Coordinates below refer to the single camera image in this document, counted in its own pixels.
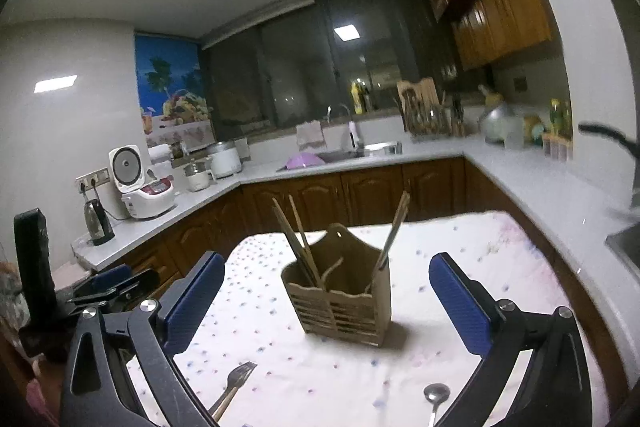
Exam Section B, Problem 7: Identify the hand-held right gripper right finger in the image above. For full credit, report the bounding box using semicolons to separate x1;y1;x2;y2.
428;252;593;427

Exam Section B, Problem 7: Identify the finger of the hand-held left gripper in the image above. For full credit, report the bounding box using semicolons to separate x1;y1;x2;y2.
74;265;134;297
66;270;162;314

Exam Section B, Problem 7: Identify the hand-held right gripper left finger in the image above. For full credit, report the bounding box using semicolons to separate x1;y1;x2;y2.
60;251;227;427

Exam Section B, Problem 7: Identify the wooden chopstick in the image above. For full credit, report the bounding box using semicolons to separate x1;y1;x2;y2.
288;195;323;284
377;191;407;269
271;198;321;289

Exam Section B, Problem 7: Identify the wooden slatted utensil holder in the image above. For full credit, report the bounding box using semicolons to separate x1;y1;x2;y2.
281;223;392;348

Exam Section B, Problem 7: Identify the person's left hand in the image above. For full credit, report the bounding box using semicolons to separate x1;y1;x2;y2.
24;357;61;427

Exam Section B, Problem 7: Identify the black steel electric kettle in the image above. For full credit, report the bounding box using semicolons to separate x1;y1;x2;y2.
82;199;116;247

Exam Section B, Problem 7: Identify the white red rice cooker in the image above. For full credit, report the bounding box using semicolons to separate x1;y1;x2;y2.
109;143;178;222

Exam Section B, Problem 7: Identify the metal fork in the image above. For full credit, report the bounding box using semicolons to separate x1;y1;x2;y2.
207;361;258;423

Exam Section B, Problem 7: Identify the metal spoon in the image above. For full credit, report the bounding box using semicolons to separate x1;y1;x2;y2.
423;383;452;427

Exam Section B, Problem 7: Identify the small lidded metal pot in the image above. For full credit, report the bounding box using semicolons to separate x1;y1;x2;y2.
184;158;216;192

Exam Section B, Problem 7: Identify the floral printed white tablecloth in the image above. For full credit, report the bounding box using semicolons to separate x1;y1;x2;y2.
120;209;601;427

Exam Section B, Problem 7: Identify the white kitchen countertop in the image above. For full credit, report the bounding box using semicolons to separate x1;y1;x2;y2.
70;142;640;338

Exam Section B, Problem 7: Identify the white electric cooker pot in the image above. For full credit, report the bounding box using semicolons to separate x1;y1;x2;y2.
206;139;243;179

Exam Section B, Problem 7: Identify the steel kitchen sink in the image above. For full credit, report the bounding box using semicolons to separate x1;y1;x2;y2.
317;142;403;162
606;222;640;268

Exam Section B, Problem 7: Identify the pink plastic basin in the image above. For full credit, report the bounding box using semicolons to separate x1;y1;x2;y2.
286;153;326;170

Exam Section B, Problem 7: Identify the silver metal pot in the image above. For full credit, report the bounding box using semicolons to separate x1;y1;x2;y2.
477;99;523;145

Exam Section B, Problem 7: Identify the row of spice jars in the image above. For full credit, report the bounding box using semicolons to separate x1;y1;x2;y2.
542;132;573;160

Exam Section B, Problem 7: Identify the wooden dish rack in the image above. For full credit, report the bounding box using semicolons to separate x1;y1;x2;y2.
397;97;453;142

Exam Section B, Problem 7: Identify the dark knife block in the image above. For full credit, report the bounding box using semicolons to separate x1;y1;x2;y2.
450;93;467;138

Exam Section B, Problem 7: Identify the round glass jar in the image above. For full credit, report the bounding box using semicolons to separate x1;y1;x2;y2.
522;114;546;145

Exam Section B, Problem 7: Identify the beige hanging towel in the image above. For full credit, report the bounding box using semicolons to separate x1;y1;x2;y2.
296;121;325;150

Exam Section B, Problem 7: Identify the beach print roller blind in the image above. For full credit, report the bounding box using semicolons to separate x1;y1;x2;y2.
134;32;213;148

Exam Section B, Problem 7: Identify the yellow green drink bottle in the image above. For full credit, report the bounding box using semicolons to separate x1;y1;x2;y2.
549;98;573;140

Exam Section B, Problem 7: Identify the wooden cutting board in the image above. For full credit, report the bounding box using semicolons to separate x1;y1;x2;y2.
396;77;441;108

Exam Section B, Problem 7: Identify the chrome sink faucet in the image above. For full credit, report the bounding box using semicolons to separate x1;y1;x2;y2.
327;103;353;128

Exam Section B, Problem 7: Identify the dark kitchen window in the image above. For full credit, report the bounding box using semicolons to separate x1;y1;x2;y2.
202;0;458;132

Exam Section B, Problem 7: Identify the wall power socket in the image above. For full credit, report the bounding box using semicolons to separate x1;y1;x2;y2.
75;167;111;194

